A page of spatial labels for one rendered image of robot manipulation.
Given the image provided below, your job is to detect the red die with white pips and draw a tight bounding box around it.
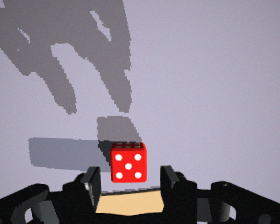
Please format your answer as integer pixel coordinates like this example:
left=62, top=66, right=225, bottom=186
left=110, top=142, right=147, bottom=183

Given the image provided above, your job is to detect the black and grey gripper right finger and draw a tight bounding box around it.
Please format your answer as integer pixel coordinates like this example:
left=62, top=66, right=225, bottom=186
left=155, top=165, right=280, bottom=224

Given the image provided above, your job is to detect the tan flat mat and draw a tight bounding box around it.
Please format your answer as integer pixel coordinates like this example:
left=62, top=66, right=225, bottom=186
left=96, top=189, right=164, bottom=215

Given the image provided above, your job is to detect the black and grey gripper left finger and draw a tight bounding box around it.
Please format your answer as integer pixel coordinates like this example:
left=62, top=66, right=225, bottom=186
left=0, top=167, right=101, bottom=224

